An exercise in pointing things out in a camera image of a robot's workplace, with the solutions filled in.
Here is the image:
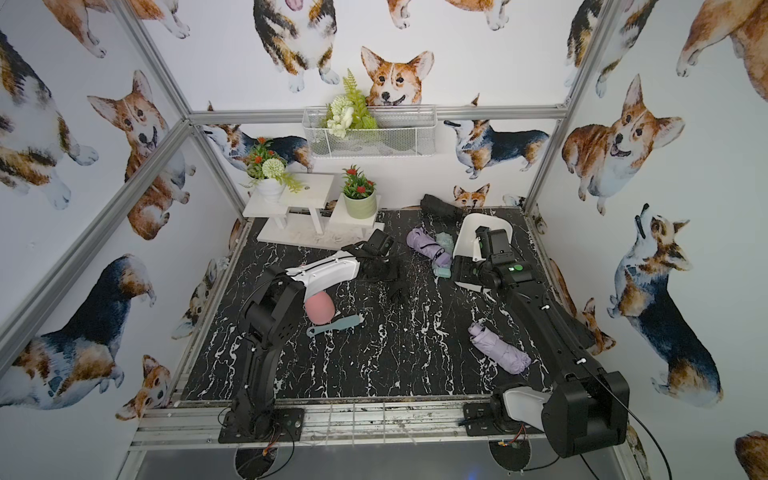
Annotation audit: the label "lilac umbrella front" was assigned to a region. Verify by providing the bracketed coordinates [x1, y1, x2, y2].
[468, 322, 532, 375]

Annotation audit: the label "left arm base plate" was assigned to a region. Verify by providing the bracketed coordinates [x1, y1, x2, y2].
[218, 408, 306, 444]

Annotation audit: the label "lilac umbrella back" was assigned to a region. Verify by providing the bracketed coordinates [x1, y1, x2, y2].
[406, 228, 439, 261]

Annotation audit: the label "white plastic storage box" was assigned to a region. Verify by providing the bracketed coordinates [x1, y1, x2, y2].
[451, 213, 514, 292]

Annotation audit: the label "black folded umbrella back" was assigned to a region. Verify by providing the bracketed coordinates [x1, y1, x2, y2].
[419, 194, 465, 224]

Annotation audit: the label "lilac umbrella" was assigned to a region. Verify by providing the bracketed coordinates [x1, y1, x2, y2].
[406, 228, 439, 261]
[468, 322, 532, 375]

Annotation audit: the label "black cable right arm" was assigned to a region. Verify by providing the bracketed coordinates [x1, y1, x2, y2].
[515, 359, 674, 480]

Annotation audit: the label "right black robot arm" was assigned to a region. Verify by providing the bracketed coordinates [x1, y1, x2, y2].
[452, 214, 630, 458]

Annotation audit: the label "mint green umbrella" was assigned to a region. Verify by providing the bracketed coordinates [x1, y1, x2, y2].
[432, 232, 454, 278]

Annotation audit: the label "green pot red flowers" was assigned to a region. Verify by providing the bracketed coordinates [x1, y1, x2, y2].
[342, 165, 377, 220]

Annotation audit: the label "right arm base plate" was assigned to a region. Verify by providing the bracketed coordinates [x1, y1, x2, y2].
[458, 401, 542, 437]

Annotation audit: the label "white wooden step shelf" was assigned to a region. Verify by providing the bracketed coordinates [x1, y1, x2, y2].
[243, 173, 384, 250]

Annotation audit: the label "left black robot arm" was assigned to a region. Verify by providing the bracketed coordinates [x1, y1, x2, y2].
[219, 229, 405, 443]

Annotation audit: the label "fern and white flowers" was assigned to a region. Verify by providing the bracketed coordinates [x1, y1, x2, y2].
[320, 70, 378, 139]

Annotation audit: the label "white pot mixed flowers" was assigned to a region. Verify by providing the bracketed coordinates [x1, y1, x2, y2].
[244, 136, 306, 203]

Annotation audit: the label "white wire wall basket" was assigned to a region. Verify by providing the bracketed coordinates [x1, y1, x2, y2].
[302, 105, 437, 159]

